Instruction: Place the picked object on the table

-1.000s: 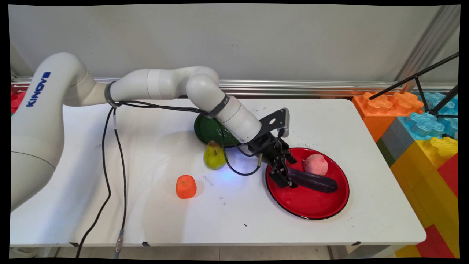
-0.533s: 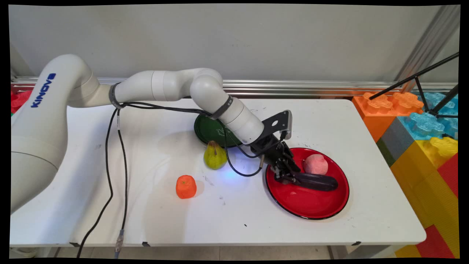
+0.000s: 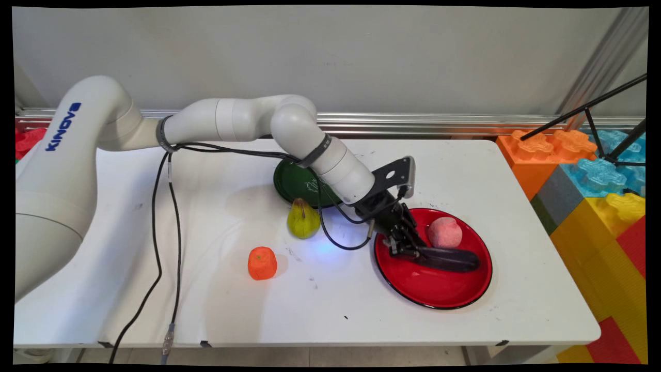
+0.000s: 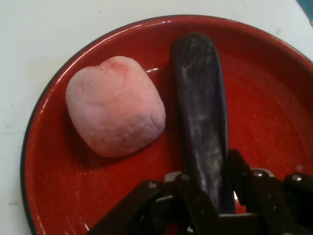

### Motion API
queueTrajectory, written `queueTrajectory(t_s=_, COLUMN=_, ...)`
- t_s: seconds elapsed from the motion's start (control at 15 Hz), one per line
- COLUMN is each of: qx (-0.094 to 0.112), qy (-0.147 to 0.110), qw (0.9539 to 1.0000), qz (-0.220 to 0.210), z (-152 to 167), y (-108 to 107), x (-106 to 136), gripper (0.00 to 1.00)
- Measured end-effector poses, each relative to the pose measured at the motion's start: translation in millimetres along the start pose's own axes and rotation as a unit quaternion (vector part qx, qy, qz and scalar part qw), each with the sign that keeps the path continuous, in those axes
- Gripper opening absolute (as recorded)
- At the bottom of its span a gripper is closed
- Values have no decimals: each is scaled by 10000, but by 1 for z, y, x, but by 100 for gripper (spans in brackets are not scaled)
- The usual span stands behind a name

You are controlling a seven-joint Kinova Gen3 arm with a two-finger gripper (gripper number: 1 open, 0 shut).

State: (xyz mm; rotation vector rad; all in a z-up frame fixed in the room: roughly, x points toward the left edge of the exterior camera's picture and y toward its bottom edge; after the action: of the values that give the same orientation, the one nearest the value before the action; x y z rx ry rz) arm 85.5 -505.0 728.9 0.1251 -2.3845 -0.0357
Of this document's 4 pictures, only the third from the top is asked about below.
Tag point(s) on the dark purple toy eggplant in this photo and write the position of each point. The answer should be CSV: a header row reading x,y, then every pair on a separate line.
x,y
454,260

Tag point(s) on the red studded toy block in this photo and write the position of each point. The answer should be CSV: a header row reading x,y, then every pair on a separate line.
x,y
28,142

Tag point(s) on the red round plate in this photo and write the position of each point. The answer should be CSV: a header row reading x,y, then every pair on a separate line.
x,y
434,289

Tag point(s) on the blue giant toy block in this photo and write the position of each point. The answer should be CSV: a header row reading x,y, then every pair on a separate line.
x,y
599,175

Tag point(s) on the yellow giant toy block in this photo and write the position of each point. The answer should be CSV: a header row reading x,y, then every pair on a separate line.
x,y
594,243

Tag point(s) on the aluminium wall rail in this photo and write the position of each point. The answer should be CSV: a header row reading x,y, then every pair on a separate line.
x,y
465,124

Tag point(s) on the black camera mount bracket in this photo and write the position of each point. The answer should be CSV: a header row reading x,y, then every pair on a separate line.
x,y
387,178

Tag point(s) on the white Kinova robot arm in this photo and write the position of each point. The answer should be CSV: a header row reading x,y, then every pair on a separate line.
x,y
51,181

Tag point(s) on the pink toy peach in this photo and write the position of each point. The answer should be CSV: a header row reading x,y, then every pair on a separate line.
x,y
445,233

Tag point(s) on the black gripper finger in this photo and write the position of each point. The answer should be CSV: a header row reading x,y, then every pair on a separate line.
x,y
414,231
400,249

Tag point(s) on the orange toy mandarin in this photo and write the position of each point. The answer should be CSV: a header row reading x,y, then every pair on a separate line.
x,y
262,263

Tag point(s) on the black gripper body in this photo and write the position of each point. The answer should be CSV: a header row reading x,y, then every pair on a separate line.
x,y
384,209

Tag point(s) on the orange giant toy block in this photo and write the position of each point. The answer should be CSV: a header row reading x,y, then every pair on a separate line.
x,y
526,160

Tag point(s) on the red giant toy block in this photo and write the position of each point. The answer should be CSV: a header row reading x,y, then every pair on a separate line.
x,y
634,248

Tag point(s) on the black tripod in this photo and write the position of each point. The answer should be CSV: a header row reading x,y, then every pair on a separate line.
x,y
626,140

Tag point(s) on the yellow-green toy pear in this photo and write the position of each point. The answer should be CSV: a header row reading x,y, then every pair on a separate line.
x,y
303,225

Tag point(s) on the grey giant toy block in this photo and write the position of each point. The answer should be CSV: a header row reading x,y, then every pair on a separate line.
x,y
560,199

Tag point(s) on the dark green round plate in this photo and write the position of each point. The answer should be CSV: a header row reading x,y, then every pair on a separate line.
x,y
289,183

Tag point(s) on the aluminium frame post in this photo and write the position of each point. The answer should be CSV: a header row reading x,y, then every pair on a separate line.
x,y
604,62

